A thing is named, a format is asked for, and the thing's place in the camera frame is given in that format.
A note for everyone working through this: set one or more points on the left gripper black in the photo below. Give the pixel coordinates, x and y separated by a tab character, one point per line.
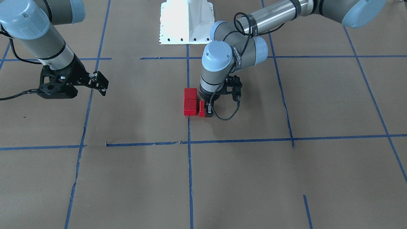
209	98

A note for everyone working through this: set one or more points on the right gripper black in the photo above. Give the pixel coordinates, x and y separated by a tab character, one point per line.
77	70

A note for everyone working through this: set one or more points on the red block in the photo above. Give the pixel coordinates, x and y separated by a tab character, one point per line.
190	93
190	107
202	112

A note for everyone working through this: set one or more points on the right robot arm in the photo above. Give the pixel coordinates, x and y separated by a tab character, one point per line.
32	23

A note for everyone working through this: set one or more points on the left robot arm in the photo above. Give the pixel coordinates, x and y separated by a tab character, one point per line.
239	44

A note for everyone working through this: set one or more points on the white pedestal column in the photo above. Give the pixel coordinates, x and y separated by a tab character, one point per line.
186	22

